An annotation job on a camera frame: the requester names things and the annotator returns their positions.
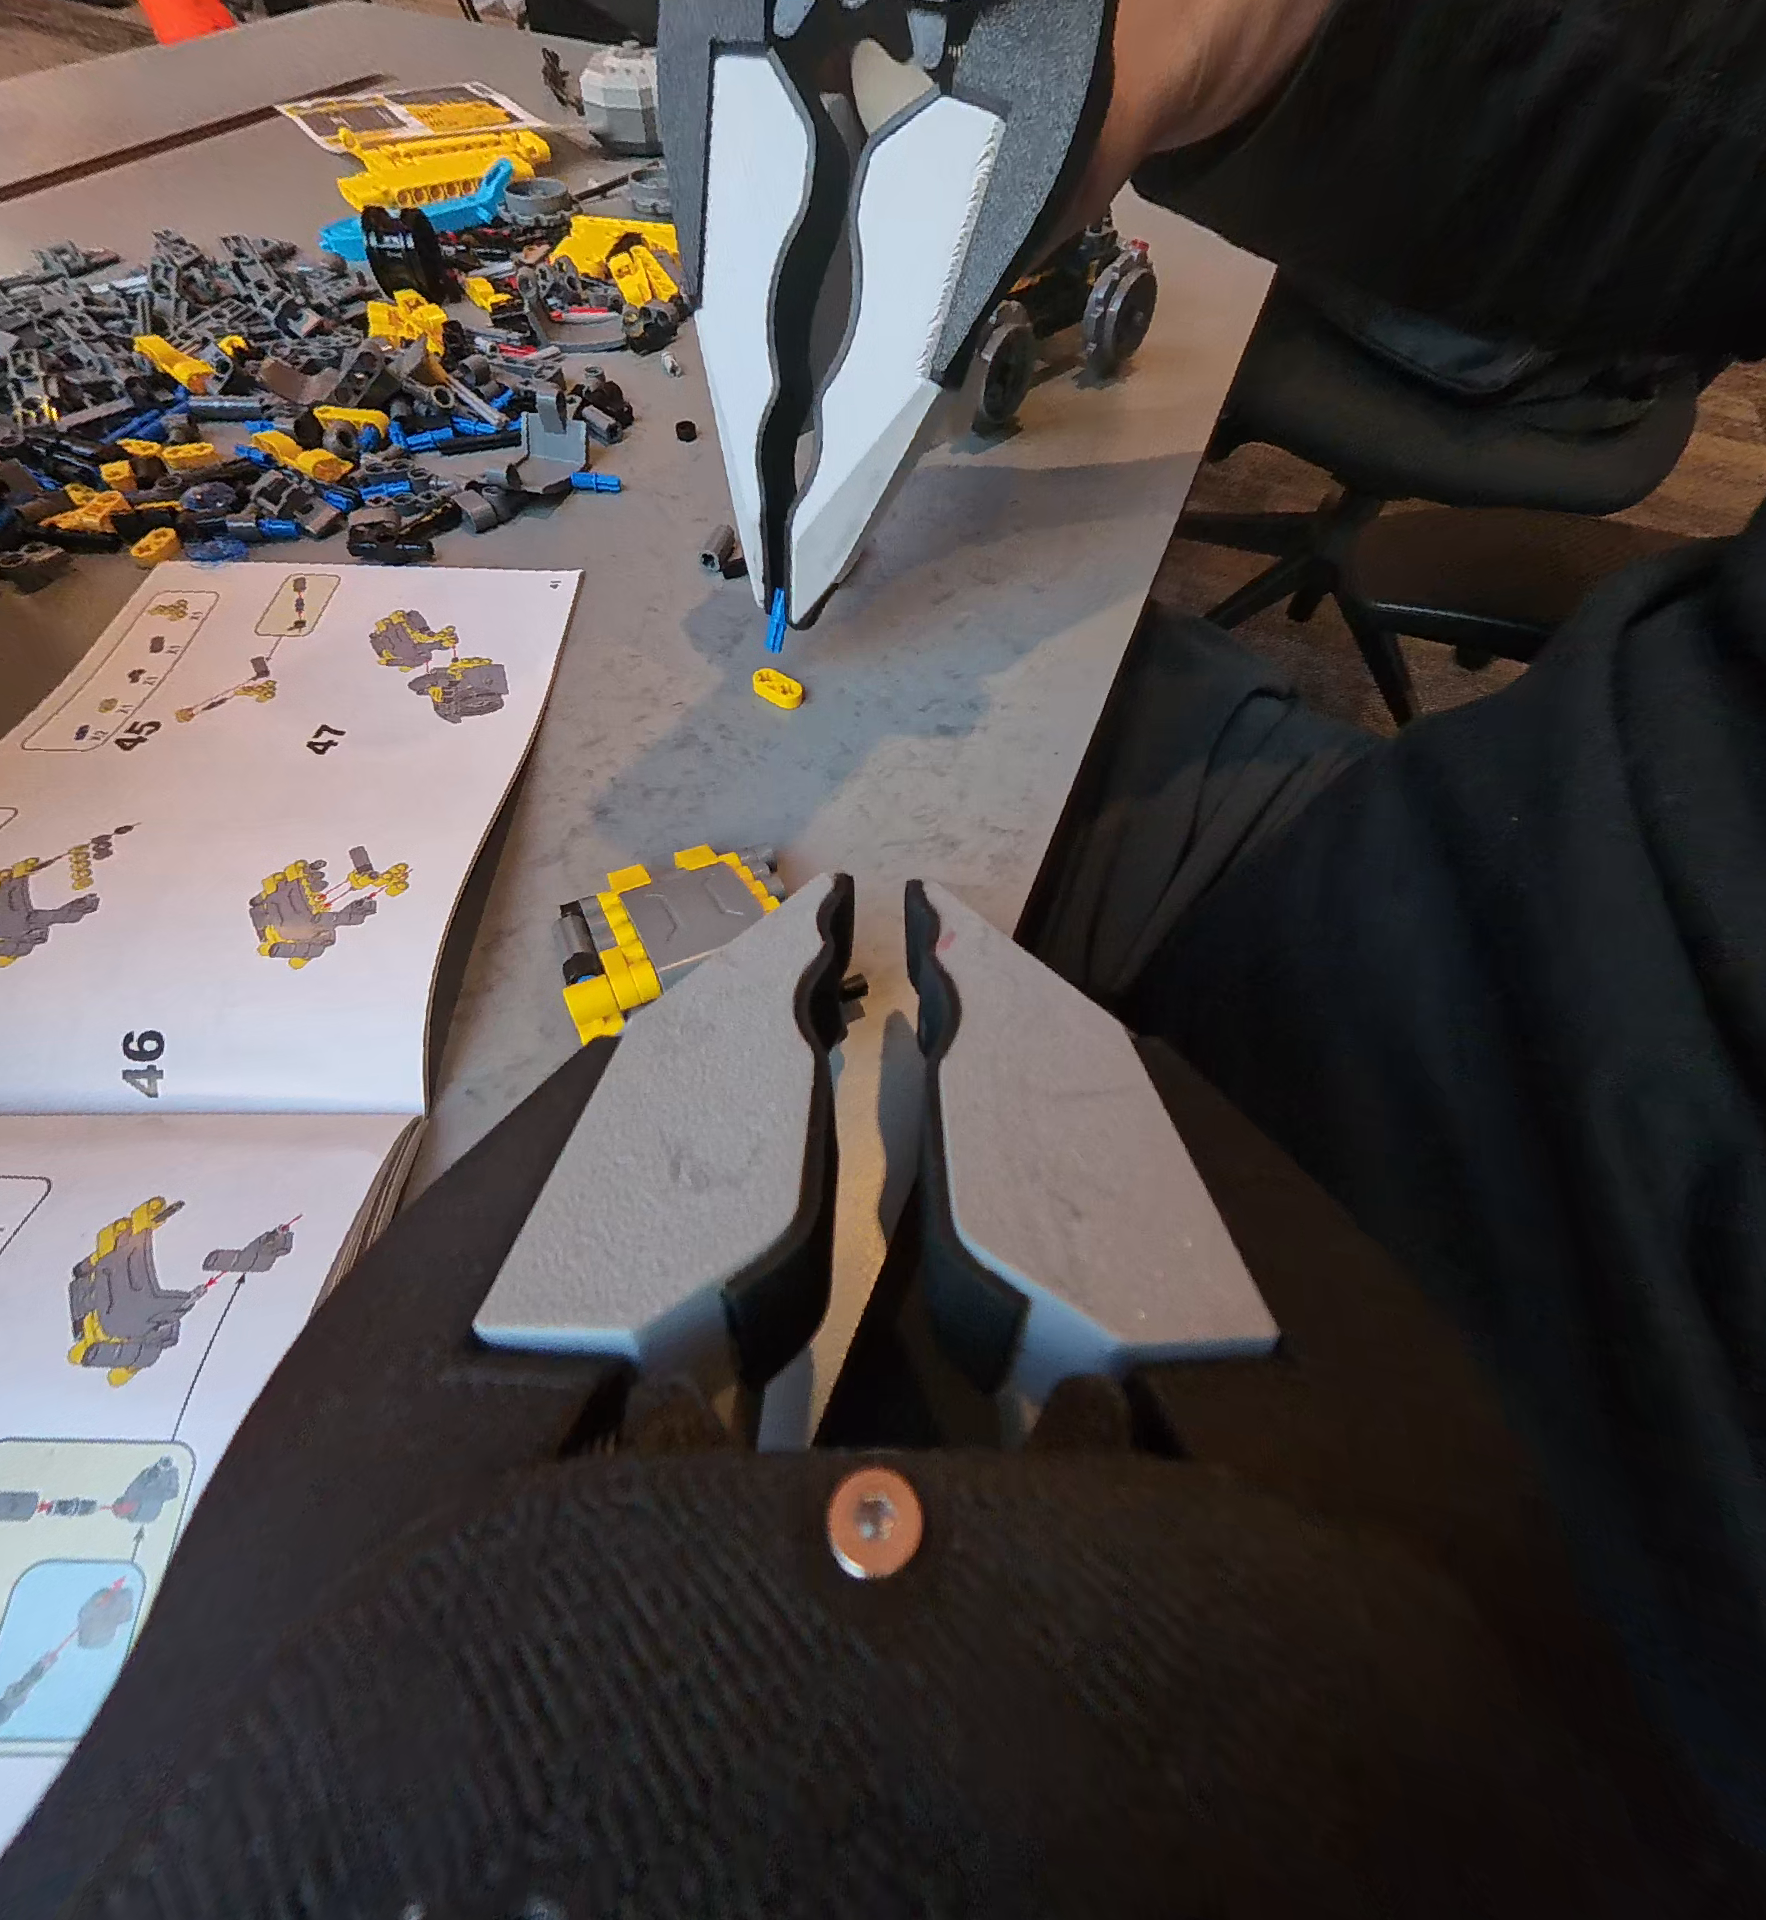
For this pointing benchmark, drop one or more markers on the small yellow toy liftarm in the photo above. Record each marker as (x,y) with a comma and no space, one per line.
(782,687)

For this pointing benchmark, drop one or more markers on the pile of toy parts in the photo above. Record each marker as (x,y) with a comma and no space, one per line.
(222,391)

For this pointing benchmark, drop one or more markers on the open instruction booklet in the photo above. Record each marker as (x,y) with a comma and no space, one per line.
(222,931)

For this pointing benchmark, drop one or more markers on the yellow black toy vehicle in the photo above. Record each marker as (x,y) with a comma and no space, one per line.
(1092,300)

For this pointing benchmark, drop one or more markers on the light blue toy tool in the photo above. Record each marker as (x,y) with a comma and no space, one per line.
(372,232)

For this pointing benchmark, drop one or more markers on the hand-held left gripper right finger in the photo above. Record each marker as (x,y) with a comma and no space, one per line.
(1092,1171)

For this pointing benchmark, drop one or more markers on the orange object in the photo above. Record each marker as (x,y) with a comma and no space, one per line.
(185,14)

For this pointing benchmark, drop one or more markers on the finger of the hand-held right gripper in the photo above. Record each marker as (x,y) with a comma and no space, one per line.
(905,331)
(747,272)

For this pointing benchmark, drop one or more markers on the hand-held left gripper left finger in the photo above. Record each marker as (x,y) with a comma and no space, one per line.
(658,1171)

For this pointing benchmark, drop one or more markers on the person's right hand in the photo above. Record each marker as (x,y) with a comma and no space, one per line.
(1198,60)

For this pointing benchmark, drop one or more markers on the person's right forearm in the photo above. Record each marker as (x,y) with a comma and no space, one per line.
(1497,180)

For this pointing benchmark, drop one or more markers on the grey toy battery box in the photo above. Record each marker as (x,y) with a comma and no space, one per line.
(620,91)

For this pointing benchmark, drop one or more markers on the yellow grey toy brick assembly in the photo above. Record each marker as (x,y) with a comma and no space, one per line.
(674,916)

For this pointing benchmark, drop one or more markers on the small grey toy connector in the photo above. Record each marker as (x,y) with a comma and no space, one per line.
(719,548)

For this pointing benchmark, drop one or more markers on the yellow sticker sheet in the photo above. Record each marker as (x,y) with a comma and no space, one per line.
(403,108)

